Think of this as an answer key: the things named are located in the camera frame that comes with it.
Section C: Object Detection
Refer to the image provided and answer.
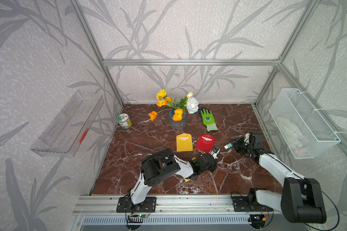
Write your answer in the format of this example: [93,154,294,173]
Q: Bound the white wire basket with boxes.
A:
[269,89,341,159]

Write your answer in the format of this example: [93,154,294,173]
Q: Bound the aluminium front rail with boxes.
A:
[73,194,272,215]

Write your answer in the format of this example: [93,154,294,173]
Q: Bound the white cloth in basket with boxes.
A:
[276,116,303,150]

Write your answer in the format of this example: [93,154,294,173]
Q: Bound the artificial flower bouquet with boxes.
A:
[156,90,199,121]

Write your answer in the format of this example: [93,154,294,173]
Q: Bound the green work glove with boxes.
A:
[200,108,218,132]

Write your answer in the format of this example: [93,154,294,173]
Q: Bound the clear plastic wall shelf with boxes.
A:
[30,90,105,157]

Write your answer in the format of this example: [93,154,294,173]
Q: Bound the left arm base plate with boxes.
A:
[116,196,157,213]

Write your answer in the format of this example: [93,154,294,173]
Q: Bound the green white glue stick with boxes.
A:
[224,143,233,149]

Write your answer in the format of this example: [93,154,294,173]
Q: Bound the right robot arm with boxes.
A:
[230,132,327,224]

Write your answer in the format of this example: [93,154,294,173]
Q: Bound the blue glass vase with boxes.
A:
[169,109,187,131]

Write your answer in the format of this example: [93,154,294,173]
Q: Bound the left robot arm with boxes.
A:
[127,146,220,208]

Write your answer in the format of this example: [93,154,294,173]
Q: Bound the small tin can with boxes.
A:
[117,113,132,130]

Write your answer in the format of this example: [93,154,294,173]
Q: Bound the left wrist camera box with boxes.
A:
[209,146,220,159]

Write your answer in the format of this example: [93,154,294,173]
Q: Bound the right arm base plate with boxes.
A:
[230,194,274,213]

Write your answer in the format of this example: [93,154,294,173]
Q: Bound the red envelope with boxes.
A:
[196,134,215,153]

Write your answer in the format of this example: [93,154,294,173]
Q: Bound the yellow envelope near vase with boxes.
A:
[176,133,193,152]

